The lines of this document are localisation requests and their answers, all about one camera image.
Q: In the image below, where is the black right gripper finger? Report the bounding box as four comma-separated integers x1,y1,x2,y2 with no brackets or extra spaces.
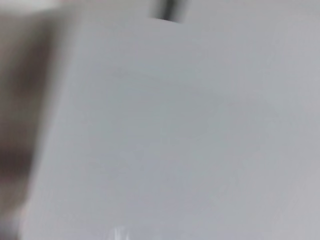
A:
148,0,186,25

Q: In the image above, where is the stainless steel mixing bowl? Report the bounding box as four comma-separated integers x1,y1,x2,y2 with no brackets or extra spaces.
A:
0,9,66,240

